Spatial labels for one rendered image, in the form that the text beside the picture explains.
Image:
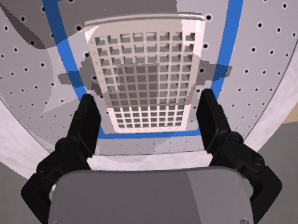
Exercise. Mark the grey perforated base plate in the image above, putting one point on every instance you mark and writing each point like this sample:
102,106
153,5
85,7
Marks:
36,89

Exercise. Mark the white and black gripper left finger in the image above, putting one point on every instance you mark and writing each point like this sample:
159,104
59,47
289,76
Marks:
70,154

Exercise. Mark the white well plate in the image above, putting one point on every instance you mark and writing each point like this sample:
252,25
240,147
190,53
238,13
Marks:
141,107

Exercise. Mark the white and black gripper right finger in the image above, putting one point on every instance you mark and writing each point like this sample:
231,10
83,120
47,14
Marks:
231,152

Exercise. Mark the blue tape outline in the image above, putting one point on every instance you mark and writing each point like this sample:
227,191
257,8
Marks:
228,40

